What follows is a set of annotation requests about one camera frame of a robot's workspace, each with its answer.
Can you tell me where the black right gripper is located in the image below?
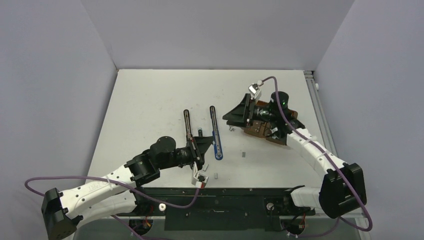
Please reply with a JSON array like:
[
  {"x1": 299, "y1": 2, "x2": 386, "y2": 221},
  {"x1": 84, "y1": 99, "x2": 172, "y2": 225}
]
[{"x1": 223, "y1": 94, "x2": 278, "y2": 129}]

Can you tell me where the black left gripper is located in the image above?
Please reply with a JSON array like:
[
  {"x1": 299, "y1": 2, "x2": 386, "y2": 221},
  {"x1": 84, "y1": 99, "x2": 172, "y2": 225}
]
[{"x1": 158, "y1": 136, "x2": 214, "y2": 172}]

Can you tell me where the black stapler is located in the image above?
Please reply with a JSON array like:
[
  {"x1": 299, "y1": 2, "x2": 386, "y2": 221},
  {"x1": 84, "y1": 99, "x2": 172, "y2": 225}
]
[{"x1": 183, "y1": 109, "x2": 193, "y2": 141}]

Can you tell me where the brown wooden tray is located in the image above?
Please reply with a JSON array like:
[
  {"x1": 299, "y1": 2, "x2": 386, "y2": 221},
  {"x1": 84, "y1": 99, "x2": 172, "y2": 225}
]
[{"x1": 242, "y1": 101, "x2": 292, "y2": 146}]

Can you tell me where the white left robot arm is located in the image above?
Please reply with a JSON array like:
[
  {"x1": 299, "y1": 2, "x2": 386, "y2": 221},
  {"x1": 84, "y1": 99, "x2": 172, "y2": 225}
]
[{"x1": 41, "y1": 136, "x2": 214, "y2": 240}]

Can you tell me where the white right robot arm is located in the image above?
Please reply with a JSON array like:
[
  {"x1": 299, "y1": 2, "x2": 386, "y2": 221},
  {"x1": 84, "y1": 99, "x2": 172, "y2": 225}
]
[{"x1": 222, "y1": 91, "x2": 367, "y2": 219}]

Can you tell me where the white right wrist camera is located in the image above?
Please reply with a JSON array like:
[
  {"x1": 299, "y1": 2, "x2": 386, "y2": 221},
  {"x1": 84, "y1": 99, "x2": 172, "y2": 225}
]
[{"x1": 248, "y1": 83, "x2": 263, "y2": 101}]

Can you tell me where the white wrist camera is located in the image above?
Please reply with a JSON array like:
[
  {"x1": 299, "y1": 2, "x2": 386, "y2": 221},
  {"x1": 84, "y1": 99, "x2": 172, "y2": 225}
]
[
  {"x1": 248, "y1": 83, "x2": 263, "y2": 101},
  {"x1": 191, "y1": 163, "x2": 209, "y2": 189}
]

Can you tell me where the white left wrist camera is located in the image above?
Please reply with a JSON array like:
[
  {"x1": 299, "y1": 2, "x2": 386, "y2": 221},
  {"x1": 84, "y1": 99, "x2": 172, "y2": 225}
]
[{"x1": 191, "y1": 163, "x2": 209, "y2": 189}]

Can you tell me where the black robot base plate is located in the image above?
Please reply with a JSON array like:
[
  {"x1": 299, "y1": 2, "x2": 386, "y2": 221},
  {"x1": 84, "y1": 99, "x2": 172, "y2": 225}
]
[{"x1": 124, "y1": 187, "x2": 318, "y2": 231}]

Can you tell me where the aluminium side rail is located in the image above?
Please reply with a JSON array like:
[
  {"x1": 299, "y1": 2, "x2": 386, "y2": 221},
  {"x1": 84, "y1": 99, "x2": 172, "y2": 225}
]
[{"x1": 304, "y1": 70, "x2": 368, "y2": 220}]

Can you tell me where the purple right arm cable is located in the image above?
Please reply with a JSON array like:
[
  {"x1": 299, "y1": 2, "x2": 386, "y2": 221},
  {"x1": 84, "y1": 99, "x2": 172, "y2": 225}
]
[{"x1": 258, "y1": 76, "x2": 374, "y2": 239}]

